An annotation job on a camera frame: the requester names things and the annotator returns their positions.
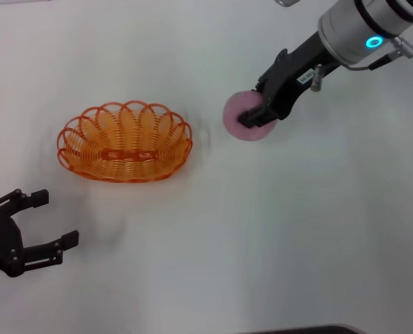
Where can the pink peach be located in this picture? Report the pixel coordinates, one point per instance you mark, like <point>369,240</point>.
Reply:
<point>234,111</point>

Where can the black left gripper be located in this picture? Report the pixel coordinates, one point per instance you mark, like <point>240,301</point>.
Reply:
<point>2,243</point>

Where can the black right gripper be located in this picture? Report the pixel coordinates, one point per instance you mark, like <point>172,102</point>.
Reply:
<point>289,80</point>

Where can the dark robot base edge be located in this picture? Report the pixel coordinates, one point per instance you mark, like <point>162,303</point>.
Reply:
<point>307,330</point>

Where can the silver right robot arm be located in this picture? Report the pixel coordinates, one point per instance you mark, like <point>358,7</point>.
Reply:
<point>359,24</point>

